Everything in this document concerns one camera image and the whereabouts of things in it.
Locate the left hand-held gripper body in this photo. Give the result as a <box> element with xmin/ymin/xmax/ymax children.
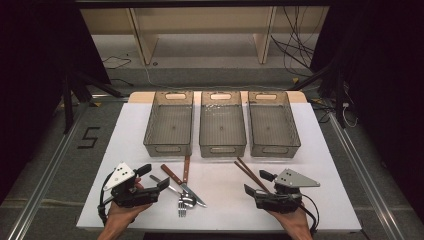
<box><xmin>103</xmin><ymin>162</ymin><xmax>160</xmax><ymax>208</ymax></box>

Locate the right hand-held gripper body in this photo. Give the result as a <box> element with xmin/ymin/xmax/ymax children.
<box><xmin>254</xmin><ymin>168</ymin><xmax>321</xmax><ymax>214</ymax></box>

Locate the wooden-handled table knife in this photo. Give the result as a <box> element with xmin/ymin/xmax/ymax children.
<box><xmin>160</xmin><ymin>163</ymin><xmax>208</xmax><ymax>209</ymax></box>

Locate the wooden-handled fork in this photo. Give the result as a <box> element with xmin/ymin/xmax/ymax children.
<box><xmin>177</xmin><ymin>155</ymin><xmax>191</xmax><ymax>218</ymax></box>

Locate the metal spoon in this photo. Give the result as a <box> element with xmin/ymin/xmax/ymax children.
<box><xmin>149</xmin><ymin>174</ymin><xmax>198</xmax><ymax>208</ymax></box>

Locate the smoky clear plastic bin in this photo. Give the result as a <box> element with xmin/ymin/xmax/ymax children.
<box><xmin>198</xmin><ymin>90</ymin><xmax>248</xmax><ymax>159</ymax></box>
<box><xmin>247</xmin><ymin>90</ymin><xmax>302</xmax><ymax>159</ymax></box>
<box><xmin>143</xmin><ymin>90</ymin><xmax>195</xmax><ymax>158</ymax></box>

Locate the person's left hand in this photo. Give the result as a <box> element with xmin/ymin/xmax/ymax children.
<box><xmin>107</xmin><ymin>178</ymin><xmax>153</xmax><ymax>228</ymax></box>

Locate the person's right hand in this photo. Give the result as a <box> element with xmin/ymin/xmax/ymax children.
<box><xmin>267</xmin><ymin>202</ymin><xmax>311</xmax><ymax>232</ymax></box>

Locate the white table sheet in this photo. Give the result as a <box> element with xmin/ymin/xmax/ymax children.
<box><xmin>76</xmin><ymin>101</ymin><xmax>363</xmax><ymax>233</ymax></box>

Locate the black tripod stand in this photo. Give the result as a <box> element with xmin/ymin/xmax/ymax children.
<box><xmin>60</xmin><ymin>68</ymin><xmax>125</xmax><ymax>135</ymax></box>

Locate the black metal stand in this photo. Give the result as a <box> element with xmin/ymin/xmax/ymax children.
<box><xmin>289</xmin><ymin>61</ymin><xmax>348</xmax><ymax>130</ymax></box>

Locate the light wooden shelf unit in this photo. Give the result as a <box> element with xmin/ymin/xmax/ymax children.
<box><xmin>79</xmin><ymin>6</ymin><xmax>330</xmax><ymax>66</ymax></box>

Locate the right hand-held gripper cable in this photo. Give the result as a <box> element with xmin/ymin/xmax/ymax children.
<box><xmin>297</xmin><ymin>193</ymin><xmax>321</xmax><ymax>235</ymax></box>

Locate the aluminium floor rail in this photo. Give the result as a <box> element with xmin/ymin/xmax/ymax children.
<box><xmin>328</xmin><ymin>111</ymin><xmax>406</xmax><ymax>240</ymax></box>
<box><xmin>5</xmin><ymin>102</ymin><xmax>92</xmax><ymax>240</ymax></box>

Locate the white plug with cable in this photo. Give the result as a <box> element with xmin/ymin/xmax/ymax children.
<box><xmin>341</xmin><ymin>101</ymin><xmax>360</xmax><ymax>129</ymax></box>

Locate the thin black floor cable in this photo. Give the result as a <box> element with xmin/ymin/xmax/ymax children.
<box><xmin>101</xmin><ymin>54</ymin><xmax>135</xmax><ymax>88</ymax></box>

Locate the bundle of black cables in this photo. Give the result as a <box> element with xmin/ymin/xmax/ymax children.
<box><xmin>269</xmin><ymin>6</ymin><xmax>316</xmax><ymax>78</ymax></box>

